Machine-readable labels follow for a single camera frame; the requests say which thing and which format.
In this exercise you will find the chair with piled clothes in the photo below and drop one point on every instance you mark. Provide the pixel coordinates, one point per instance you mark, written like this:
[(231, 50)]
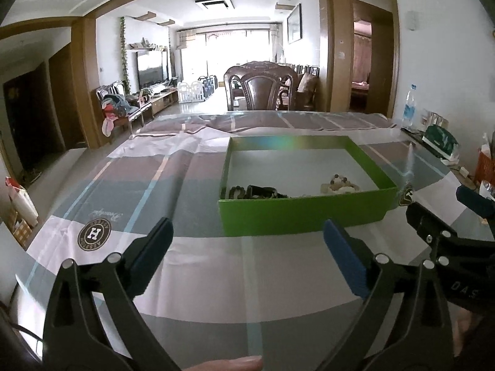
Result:
[(118, 106)]

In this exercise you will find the green ivy garland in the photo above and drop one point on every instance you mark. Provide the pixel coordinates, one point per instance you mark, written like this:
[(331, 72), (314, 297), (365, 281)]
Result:
[(125, 54)]

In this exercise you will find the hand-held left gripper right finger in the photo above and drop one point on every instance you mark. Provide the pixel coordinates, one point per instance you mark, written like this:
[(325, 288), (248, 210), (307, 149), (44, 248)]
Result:
[(346, 259)]

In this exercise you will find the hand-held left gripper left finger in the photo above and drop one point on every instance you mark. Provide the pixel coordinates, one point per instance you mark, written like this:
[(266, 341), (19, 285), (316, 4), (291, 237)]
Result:
[(154, 247)]

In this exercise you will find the red and white gift bag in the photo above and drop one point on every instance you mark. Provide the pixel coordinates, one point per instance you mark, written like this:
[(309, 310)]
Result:
[(19, 208)]

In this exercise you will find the white play fence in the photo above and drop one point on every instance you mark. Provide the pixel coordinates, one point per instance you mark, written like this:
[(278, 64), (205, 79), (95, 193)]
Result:
[(197, 91)]

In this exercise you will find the square ceiling lamp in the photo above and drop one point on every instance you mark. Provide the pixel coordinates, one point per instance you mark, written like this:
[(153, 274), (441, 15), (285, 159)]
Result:
[(215, 4)]

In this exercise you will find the orange basket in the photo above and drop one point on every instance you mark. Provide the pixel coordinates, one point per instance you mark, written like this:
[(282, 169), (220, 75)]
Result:
[(486, 168)]

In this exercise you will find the grey checked printed tablecloth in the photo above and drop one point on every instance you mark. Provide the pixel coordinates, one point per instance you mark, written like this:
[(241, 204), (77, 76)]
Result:
[(185, 177)]

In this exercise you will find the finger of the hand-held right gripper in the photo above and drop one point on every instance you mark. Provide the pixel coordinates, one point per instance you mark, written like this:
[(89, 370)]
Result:
[(473, 199), (421, 220)]

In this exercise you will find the wooden chair with brown cushion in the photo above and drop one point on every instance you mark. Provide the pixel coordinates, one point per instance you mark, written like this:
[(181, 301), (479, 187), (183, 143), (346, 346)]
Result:
[(307, 89)]

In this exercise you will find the green tissue pack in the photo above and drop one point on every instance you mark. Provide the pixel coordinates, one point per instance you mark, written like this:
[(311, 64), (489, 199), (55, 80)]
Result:
[(441, 141)]

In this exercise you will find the small white boxes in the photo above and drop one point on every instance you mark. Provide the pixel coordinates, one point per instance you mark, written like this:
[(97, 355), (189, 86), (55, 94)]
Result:
[(435, 119)]

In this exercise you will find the wooden television cabinet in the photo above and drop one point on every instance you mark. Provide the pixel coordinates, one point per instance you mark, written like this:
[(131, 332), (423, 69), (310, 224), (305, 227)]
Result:
[(162, 98)]

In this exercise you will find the person's left hand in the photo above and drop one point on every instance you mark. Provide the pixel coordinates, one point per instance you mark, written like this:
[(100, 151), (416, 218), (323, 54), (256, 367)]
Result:
[(232, 365)]

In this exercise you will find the white power strip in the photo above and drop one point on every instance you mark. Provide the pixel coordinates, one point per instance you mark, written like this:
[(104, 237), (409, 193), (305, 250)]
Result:
[(460, 170)]

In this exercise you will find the television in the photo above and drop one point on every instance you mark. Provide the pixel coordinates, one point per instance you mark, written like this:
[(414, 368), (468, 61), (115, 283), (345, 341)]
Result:
[(152, 68)]

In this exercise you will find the dark wooden carved chair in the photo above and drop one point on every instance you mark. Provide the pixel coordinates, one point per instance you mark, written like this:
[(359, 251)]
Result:
[(261, 89)]

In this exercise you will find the green cardboard box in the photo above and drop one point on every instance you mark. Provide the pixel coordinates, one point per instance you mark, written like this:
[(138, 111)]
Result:
[(301, 214)]

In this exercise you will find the framed wall picture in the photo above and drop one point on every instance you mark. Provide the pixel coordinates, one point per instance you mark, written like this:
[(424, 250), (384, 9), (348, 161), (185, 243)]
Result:
[(294, 23)]

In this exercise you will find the clear water bottle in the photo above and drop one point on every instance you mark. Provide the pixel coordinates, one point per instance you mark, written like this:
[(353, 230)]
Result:
[(409, 110)]

